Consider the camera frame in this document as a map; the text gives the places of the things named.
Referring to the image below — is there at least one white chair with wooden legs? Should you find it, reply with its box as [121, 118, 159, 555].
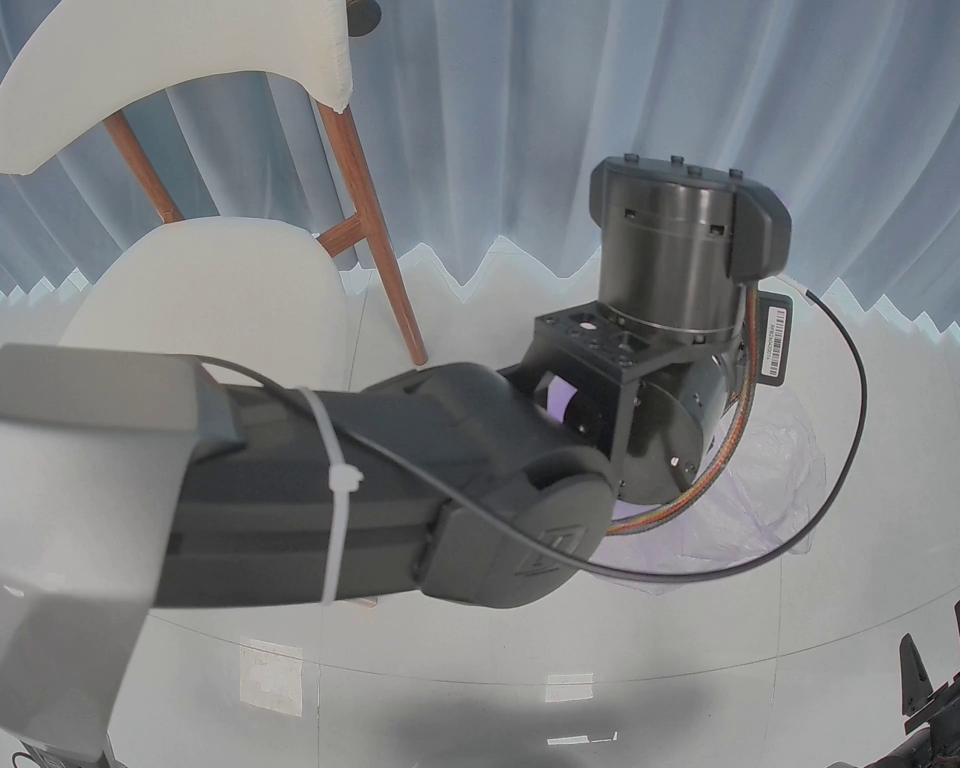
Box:
[0, 0, 430, 395]

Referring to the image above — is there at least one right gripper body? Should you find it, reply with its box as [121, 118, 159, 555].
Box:
[862, 671, 960, 768]

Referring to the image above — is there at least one black cable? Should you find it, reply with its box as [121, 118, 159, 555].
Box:
[196, 273, 869, 585]

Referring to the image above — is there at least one pale blue curtain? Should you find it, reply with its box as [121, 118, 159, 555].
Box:
[0, 0, 960, 342]

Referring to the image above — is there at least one purple plastic bag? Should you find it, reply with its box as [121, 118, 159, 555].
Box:
[551, 381, 828, 597]

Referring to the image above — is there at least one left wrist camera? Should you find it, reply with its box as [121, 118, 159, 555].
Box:
[756, 291, 796, 389]

